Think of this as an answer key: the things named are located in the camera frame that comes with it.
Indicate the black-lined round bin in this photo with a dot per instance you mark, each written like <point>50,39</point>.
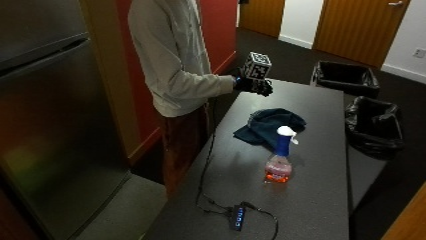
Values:
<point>373,126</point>

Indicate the white wall socket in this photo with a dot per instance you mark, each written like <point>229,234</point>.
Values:
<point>420,52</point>

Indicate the pink spray bottle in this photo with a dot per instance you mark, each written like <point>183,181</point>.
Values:
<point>280,156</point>

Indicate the the person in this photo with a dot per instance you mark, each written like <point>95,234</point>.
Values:
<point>178,76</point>

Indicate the black hub with blue lights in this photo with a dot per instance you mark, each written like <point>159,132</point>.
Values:
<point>239,218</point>

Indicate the black-lined rectangular bin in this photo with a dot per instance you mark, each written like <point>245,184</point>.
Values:
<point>347,77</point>

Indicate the white marker cube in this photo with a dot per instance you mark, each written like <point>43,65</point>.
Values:
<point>257,66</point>

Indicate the dark blue cloth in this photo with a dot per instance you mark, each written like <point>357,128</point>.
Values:
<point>269,125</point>

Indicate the stainless steel refrigerator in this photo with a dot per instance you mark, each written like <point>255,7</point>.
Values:
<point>54,120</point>

